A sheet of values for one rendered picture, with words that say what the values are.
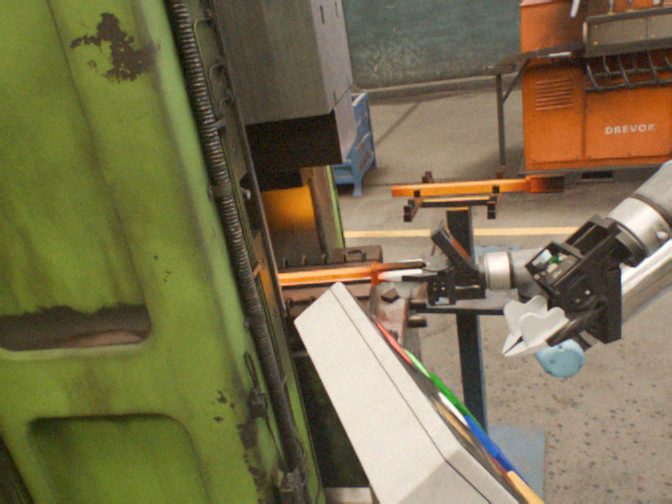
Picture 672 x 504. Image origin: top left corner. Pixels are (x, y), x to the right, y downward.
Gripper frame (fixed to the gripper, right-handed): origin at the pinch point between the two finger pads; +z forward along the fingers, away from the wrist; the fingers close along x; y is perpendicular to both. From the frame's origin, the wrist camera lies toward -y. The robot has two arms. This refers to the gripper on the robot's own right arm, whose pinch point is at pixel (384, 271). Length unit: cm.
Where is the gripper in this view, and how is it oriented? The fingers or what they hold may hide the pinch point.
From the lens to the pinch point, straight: 123.3
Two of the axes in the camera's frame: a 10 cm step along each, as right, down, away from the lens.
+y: 1.7, 9.0, 4.0
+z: -9.7, 0.9, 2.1
